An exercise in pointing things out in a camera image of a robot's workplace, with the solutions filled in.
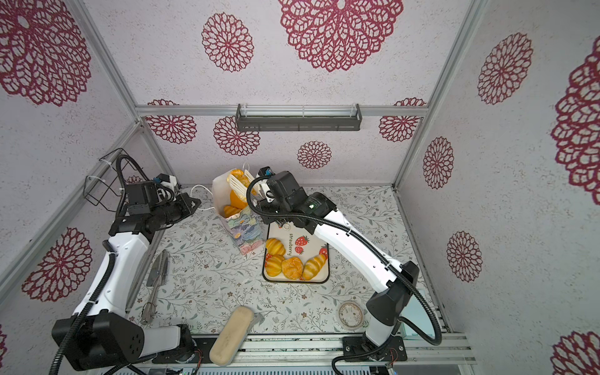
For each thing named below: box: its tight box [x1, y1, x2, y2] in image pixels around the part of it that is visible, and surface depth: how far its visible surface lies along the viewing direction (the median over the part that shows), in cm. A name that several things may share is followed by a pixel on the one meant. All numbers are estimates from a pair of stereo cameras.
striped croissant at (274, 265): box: [266, 254, 286, 277], surface depth 91 cm
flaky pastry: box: [229, 168, 251, 188], surface depth 76 cm
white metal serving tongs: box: [228, 168, 261, 207], surface depth 73 cm
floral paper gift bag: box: [212, 170, 268, 256], surface depth 89 cm
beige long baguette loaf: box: [209, 306, 255, 366], surface depth 75 cm
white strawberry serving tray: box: [262, 253, 330, 284], surface depth 91 cm
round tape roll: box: [338, 301, 365, 331], surface depth 83 cm
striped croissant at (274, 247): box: [265, 237, 286, 256], surface depth 95 cm
